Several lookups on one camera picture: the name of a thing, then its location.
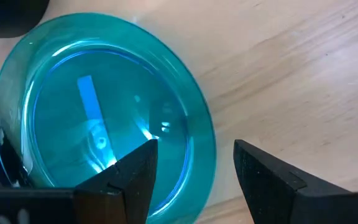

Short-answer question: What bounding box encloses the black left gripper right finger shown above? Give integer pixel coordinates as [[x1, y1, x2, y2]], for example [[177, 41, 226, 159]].
[[233, 139, 358, 224]]

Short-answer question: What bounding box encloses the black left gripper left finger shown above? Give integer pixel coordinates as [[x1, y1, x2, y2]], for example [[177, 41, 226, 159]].
[[73, 139, 158, 224]]

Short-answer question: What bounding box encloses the translucent blue plate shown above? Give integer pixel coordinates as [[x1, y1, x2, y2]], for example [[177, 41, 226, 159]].
[[0, 12, 217, 224]]

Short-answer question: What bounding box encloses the black plant pot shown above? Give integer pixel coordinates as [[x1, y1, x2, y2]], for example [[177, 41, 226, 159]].
[[0, 0, 50, 39]]

